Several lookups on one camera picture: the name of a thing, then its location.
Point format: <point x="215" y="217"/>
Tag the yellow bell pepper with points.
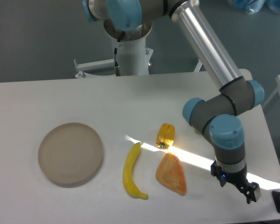
<point x="166" y="136"/>

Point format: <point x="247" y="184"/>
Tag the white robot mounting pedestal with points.
<point x="130" y="58"/>

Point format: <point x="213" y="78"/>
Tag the yellow banana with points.
<point x="127" y="177"/>

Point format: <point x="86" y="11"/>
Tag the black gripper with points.
<point x="251" y="190"/>

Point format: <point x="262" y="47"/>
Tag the blue plastic bags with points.
<point x="253" y="6"/>

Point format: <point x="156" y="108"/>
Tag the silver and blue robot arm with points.
<point x="215" y="119"/>

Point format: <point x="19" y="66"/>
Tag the orange fruit slice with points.
<point x="170" y="174"/>

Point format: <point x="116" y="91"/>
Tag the beige round plate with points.
<point x="70" y="154"/>

